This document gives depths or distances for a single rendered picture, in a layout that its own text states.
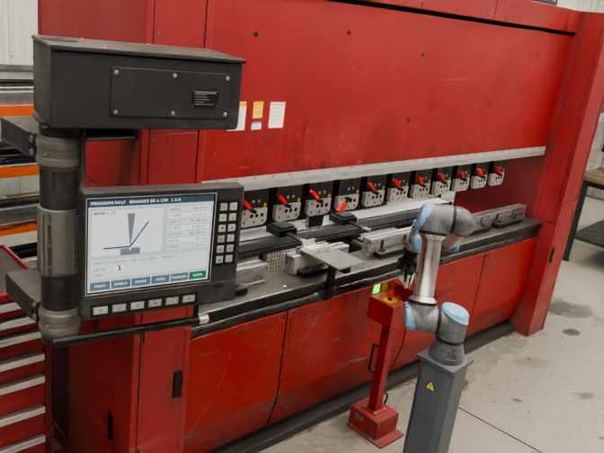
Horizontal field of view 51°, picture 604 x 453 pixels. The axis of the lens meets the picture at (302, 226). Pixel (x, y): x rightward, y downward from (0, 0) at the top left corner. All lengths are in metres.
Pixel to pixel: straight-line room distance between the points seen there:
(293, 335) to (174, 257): 1.39
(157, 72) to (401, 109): 1.87
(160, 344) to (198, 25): 1.15
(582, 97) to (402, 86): 1.70
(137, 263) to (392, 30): 1.86
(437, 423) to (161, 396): 1.16
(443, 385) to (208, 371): 1.00
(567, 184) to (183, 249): 3.39
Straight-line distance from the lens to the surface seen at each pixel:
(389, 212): 3.96
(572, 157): 4.71
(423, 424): 2.92
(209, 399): 2.93
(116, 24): 2.26
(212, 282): 1.89
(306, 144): 2.88
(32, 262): 4.31
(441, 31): 3.48
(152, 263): 1.79
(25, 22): 6.74
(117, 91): 1.66
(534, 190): 4.84
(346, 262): 3.01
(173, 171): 2.23
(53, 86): 1.63
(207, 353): 2.78
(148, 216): 1.74
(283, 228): 3.26
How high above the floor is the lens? 2.09
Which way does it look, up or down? 19 degrees down
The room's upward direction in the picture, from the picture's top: 7 degrees clockwise
